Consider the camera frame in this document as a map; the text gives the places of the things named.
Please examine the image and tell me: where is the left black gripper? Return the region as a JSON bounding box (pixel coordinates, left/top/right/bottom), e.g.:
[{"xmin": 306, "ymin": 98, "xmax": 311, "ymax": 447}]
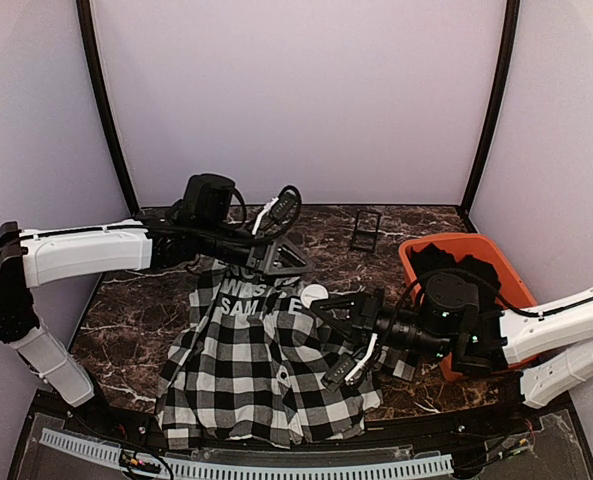
[{"xmin": 197, "ymin": 218, "xmax": 317, "ymax": 278}]

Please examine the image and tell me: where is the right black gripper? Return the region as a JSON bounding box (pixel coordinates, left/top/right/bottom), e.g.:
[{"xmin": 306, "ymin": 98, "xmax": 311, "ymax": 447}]
[{"xmin": 309, "ymin": 286, "xmax": 451, "ymax": 359}]

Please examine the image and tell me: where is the black white plaid shirt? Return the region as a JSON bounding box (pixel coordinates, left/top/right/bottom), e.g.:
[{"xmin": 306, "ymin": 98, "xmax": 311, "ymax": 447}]
[{"xmin": 155, "ymin": 259, "xmax": 420, "ymax": 450}]

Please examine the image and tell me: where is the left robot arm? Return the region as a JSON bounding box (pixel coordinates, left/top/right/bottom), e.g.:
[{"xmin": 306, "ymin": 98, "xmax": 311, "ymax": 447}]
[{"xmin": 0, "ymin": 173, "xmax": 313, "ymax": 436}]

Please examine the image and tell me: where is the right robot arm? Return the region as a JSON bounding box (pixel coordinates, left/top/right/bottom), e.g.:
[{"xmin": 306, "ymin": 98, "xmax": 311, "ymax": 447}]
[{"xmin": 301, "ymin": 268, "xmax": 593, "ymax": 434}]

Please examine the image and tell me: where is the black garment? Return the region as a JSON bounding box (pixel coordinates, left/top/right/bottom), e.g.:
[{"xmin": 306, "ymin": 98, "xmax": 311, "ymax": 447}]
[{"xmin": 409, "ymin": 243, "xmax": 501, "ymax": 306}]

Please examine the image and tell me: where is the orange plastic basket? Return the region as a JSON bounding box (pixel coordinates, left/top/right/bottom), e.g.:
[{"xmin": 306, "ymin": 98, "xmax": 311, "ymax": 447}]
[{"xmin": 399, "ymin": 233, "xmax": 538, "ymax": 381}]

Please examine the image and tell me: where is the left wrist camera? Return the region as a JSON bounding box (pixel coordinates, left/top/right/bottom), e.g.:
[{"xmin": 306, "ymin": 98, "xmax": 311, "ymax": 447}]
[{"xmin": 250, "ymin": 185, "xmax": 302, "ymax": 238}]

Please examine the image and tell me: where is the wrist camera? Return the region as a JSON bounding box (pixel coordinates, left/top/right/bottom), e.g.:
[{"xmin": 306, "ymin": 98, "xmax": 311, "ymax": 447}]
[
  {"xmin": 250, "ymin": 185, "xmax": 302, "ymax": 238},
  {"xmin": 321, "ymin": 333, "xmax": 386, "ymax": 392}
]

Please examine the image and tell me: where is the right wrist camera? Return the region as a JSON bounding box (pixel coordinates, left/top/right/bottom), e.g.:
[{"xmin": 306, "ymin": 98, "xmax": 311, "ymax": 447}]
[{"xmin": 321, "ymin": 333, "xmax": 386, "ymax": 392}]

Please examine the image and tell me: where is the white slotted cable duct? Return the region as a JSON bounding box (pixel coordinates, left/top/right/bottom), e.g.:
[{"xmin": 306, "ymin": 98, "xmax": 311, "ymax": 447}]
[{"xmin": 39, "ymin": 428, "xmax": 454, "ymax": 480}]

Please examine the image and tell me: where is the black front rail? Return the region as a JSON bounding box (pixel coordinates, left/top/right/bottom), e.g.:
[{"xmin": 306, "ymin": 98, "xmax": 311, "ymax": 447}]
[{"xmin": 31, "ymin": 382, "xmax": 571, "ymax": 456}]

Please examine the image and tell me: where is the left black frame post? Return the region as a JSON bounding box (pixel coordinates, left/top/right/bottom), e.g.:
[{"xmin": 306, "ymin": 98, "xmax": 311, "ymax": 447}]
[{"xmin": 75, "ymin": 0, "xmax": 140, "ymax": 215}]

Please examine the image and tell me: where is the black frame post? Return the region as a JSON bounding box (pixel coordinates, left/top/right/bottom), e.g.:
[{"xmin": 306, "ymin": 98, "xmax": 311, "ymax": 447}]
[
  {"xmin": 75, "ymin": 0, "xmax": 140, "ymax": 215},
  {"xmin": 458, "ymin": 0, "xmax": 521, "ymax": 221}
]

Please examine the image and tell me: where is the right black frame post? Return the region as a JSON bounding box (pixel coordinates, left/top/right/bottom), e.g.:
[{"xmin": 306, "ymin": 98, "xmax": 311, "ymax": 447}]
[{"xmin": 458, "ymin": 0, "xmax": 521, "ymax": 221}]

